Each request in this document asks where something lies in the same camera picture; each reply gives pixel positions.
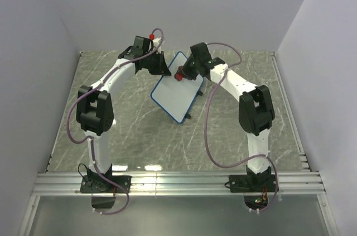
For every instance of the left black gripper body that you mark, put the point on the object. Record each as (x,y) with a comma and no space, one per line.
(150,63)

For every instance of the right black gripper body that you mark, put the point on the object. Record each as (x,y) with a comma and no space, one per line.
(189,68)

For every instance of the red bone-shaped eraser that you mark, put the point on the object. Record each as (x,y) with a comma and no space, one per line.
(179,75)

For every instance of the blue framed whiteboard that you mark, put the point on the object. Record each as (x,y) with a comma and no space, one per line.
(173,96)

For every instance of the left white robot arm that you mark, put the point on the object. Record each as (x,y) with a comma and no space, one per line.
(94,109)

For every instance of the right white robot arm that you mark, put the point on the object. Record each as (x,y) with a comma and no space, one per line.
(255,107)

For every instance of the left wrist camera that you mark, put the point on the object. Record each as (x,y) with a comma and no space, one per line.
(156,42)

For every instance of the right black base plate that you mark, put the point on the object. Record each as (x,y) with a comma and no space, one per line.
(245,183)

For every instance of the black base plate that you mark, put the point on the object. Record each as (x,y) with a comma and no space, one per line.
(95,187)
(245,183)

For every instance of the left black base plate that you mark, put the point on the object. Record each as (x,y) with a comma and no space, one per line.
(95,187)

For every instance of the aluminium rail frame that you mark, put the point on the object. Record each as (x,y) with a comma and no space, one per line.
(175,189)

